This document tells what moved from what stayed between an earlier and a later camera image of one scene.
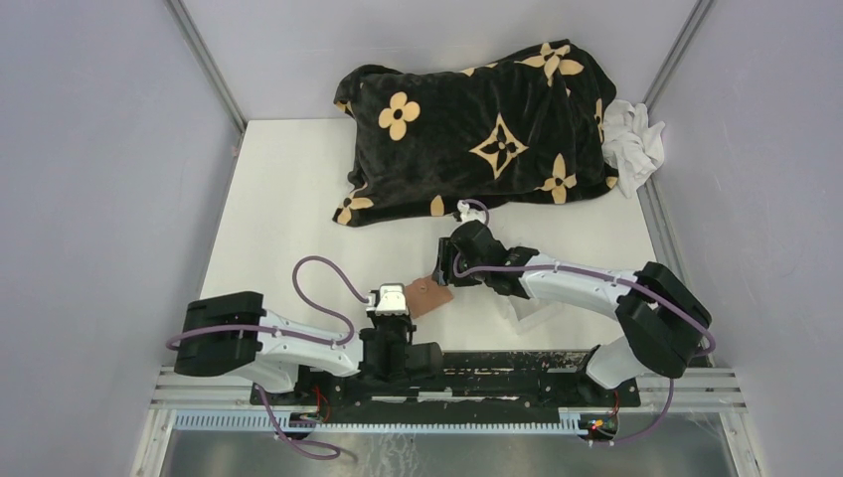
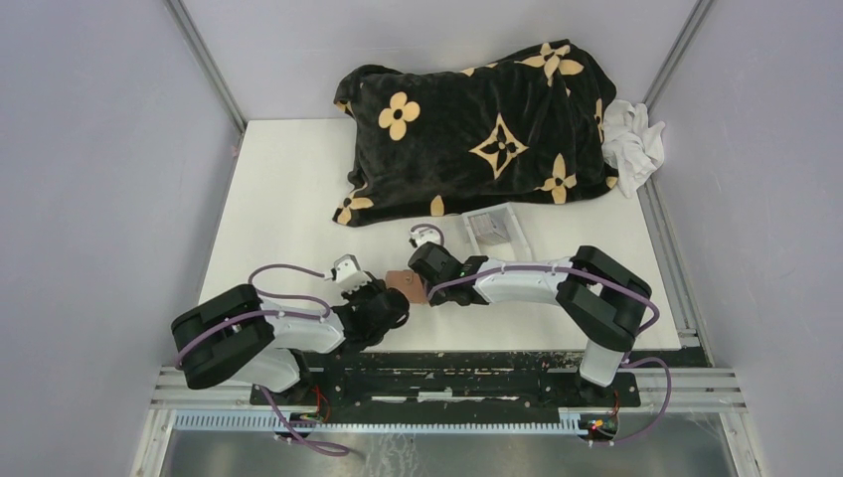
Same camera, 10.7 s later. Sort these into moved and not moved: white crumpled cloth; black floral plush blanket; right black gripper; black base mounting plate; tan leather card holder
Moved: right black gripper; tan leather card holder
Not moved: black floral plush blanket; white crumpled cloth; black base mounting plate
